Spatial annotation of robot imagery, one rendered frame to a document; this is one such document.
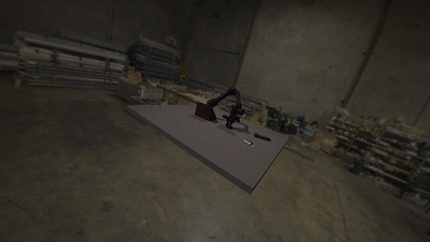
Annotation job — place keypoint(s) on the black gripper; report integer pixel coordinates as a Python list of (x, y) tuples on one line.
[(228, 118)]

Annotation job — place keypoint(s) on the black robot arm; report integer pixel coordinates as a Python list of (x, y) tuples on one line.
[(236, 109)]

